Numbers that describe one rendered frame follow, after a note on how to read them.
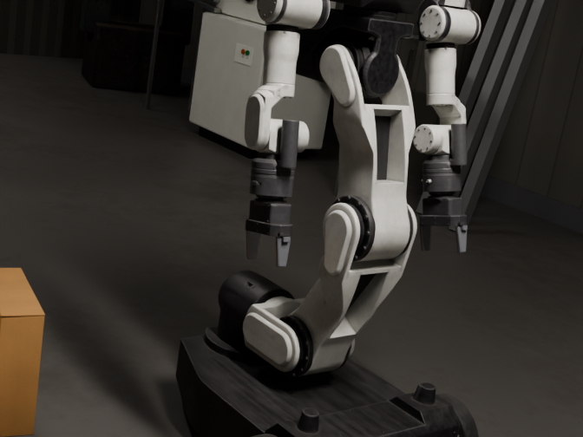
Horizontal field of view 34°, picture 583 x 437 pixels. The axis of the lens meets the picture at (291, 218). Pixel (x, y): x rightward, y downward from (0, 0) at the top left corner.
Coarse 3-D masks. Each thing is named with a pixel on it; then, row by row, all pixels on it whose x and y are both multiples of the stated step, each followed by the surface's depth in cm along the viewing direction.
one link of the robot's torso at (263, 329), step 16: (256, 304) 225; (272, 304) 227; (288, 304) 228; (256, 320) 222; (272, 320) 219; (256, 336) 222; (272, 336) 217; (288, 336) 214; (256, 352) 224; (272, 352) 218; (288, 352) 213; (352, 352) 224; (288, 368) 215
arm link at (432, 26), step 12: (432, 0) 209; (444, 0) 209; (456, 0) 210; (420, 12) 212; (432, 12) 208; (444, 12) 207; (420, 24) 211; (432, 24) 208; (444, 24) 206; (480, 24) 213; (432, 36) 209
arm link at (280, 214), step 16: (256, 176) 187; (272, 176) 186; (288, 176) 188; (256, 192) 187; (272, 192) 186; (288, 192) 188; (256, 208) 191; (272, 208) 187; (288, 208) 188; (256, 224) 190; (272, 224) 186; (288, 224) 188
